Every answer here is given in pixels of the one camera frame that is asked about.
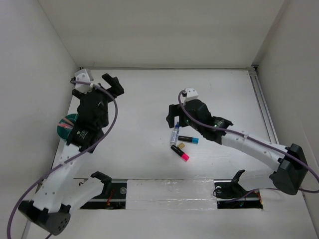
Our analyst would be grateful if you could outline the clear bottle blue cap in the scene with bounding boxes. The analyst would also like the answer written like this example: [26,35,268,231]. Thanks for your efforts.
[169,122,179,145]

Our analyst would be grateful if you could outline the red slim highlighter pen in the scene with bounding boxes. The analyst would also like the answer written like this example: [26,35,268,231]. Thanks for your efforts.
[58,123,73,130]

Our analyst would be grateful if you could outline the pink slim highlighter pen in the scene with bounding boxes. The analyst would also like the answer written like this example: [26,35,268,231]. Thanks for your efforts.
[58,121,74,127]

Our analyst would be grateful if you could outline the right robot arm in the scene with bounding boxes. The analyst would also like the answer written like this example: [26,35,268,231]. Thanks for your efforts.
[166,99,310,199]

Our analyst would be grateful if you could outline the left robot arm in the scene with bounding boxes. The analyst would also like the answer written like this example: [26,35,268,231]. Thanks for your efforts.
[18,73,124,236]

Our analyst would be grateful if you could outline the black highlighter blue cap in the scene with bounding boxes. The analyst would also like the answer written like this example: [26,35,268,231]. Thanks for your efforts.
[178,135,199,144]

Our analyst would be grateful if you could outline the black highlighter pink cap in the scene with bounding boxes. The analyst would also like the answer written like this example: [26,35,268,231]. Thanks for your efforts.
[170,145,189,162]

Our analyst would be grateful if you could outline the teal round organizer container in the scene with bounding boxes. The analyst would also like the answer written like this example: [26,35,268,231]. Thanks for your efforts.
[56,114,78,141]

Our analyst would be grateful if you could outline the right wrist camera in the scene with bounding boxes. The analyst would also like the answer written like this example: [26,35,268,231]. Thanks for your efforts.
[182,87,198,104]

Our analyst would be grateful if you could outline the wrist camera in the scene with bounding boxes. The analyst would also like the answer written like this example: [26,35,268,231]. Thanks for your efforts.
[182,87,198,104]
[71,68,94,93]

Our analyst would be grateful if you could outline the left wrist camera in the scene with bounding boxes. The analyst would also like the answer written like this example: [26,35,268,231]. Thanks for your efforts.
[71,68,94,93]

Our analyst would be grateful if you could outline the aluminium rail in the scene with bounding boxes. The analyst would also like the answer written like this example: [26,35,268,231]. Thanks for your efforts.
[247,65,279,143]

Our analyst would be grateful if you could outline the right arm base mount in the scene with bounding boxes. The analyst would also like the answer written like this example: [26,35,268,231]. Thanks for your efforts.
[212,170,263,209]

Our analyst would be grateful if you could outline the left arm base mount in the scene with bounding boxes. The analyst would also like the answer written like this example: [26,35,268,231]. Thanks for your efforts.
[80,171,127,210]

